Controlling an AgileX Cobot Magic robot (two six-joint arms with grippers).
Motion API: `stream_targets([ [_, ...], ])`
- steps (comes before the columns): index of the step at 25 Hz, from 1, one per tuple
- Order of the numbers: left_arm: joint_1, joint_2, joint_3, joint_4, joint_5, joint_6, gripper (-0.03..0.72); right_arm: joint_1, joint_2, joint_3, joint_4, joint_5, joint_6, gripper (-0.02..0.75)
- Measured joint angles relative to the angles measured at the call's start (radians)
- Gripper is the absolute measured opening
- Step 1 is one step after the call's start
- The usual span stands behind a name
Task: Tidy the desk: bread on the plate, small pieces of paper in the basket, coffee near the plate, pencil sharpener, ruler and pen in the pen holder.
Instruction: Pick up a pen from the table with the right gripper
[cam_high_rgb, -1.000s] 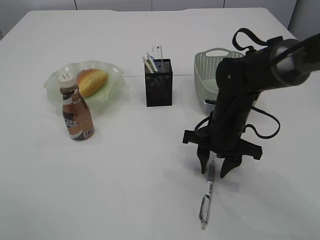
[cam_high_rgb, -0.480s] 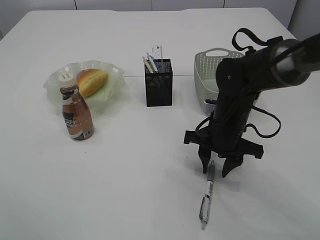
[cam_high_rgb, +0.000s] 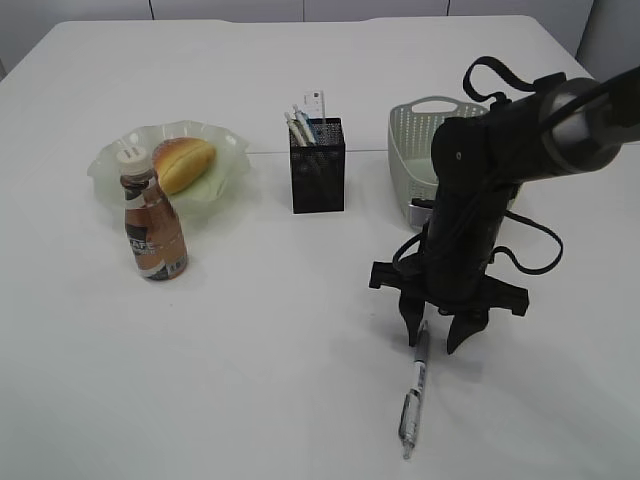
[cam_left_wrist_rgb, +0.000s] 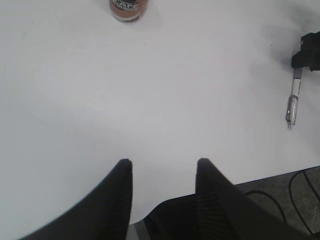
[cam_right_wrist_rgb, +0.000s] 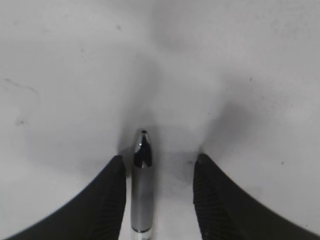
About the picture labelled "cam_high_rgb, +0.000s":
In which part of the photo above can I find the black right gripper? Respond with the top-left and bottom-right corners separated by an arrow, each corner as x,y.
369,259 -> 529,355

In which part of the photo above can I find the grey white pen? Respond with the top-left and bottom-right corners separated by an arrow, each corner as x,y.
398,323 -> 431,460

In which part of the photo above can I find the blue grip pen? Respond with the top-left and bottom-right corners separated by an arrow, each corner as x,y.
292,104 -> 317,145

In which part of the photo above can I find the yellow grip pen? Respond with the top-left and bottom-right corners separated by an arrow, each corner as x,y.
284,112 -> 307,147

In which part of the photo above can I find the clear plastic ruler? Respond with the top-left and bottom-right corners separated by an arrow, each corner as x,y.
303,90 -> 327,120

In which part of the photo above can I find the brown coffee bottle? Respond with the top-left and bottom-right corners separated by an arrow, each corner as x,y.
116,146 -> 188,281

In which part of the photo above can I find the sugared bread bun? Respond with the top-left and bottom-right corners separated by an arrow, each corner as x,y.
152,137 -> 216,195

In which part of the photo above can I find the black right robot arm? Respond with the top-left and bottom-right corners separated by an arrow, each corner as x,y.
369,56 -> 639,352

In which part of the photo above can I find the black mesh pen holder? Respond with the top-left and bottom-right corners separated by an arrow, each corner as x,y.
289,117 -> 346,214

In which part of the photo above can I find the green plastic basket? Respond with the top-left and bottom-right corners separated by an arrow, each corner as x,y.
387,96 -> 487,229

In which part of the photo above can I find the green wavy glass plate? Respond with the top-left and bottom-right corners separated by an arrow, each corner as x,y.
87,120 -> 250,226

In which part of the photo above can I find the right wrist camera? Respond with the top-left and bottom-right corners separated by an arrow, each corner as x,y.
407,198 -> 434,230

